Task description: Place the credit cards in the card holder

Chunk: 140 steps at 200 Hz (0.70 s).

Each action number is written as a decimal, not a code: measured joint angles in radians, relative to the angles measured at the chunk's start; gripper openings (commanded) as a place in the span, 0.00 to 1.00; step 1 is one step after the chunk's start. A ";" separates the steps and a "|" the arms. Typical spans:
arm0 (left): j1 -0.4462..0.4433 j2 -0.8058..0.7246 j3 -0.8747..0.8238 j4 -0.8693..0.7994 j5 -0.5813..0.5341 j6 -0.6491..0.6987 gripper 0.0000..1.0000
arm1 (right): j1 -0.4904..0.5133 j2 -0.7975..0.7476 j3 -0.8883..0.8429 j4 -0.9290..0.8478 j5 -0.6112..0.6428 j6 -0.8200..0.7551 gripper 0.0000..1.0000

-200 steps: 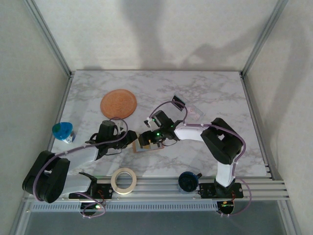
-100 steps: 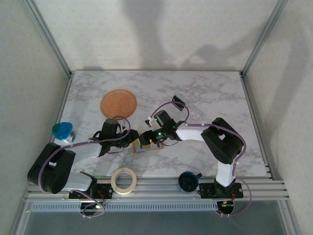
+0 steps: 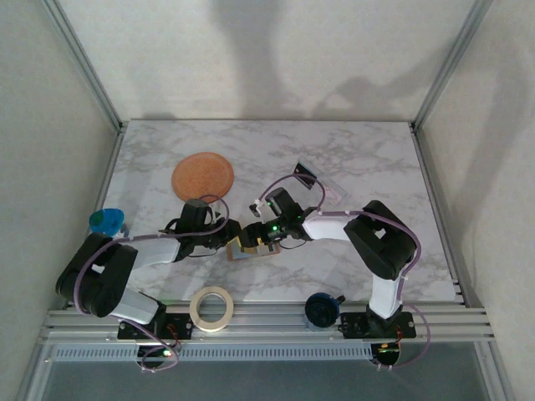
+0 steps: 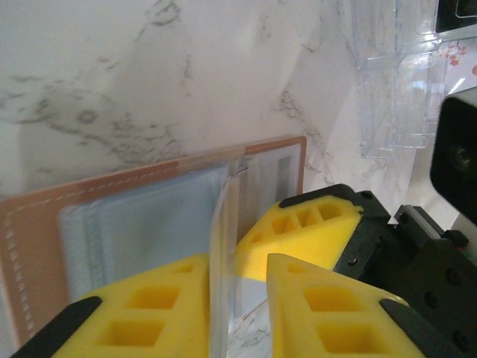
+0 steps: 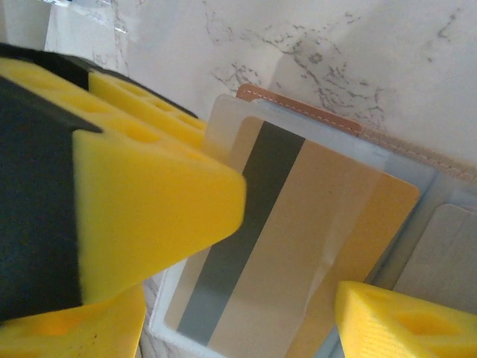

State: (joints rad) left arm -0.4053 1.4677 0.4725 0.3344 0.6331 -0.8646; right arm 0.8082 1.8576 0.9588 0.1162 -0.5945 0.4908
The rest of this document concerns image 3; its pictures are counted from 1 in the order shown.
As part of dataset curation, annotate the small wooden box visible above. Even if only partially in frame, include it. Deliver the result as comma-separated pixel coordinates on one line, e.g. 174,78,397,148
225,240,280,263

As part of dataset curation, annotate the white credit card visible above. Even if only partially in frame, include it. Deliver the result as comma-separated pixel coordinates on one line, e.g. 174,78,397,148
324,181,349,205

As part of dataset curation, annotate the orange round cork mat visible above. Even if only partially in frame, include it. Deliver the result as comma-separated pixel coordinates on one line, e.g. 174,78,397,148
171,152,235,206

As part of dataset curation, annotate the beige masking tape roll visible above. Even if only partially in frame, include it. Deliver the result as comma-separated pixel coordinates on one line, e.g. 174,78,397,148
189,286,235,333

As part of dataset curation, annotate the dark blue mug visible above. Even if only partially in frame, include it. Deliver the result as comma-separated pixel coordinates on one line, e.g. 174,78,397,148
303,292,347,331

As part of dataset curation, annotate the blue plastic cup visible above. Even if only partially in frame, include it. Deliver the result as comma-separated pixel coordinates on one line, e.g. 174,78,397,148
89,207,130,239

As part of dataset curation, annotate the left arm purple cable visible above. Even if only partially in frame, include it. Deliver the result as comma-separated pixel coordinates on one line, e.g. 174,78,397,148
74,195,230,373

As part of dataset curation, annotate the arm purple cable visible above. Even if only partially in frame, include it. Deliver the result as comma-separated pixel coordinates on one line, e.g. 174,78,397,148
261,173,431,373
74,195,230,373

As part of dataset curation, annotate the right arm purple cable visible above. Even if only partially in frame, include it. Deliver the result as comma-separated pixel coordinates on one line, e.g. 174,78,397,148
261,173,431,373

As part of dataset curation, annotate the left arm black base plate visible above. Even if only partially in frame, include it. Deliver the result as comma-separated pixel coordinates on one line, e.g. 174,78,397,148
117,312,194,340

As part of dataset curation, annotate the aluminium slotted cross rail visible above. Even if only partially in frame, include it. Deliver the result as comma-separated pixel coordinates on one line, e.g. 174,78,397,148
39,307,497,346

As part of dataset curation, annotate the grey slotted cable duct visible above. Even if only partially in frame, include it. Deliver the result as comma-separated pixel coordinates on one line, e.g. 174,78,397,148
49,344,374,363

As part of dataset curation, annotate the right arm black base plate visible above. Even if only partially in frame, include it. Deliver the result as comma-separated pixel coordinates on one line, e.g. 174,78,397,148
340,312,415,339

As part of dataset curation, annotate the aluminium side rail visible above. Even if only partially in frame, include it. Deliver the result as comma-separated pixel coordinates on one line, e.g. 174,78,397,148
62,123,129,310
411,123,476,310

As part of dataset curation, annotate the aluminium frame post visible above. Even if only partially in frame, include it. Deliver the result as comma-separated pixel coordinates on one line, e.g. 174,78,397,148
411,0,495,133
39,0,129,133

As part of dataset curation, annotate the aluminium frame leg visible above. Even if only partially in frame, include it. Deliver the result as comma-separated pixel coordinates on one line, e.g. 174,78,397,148
14,342,55,401
476,342,515,401

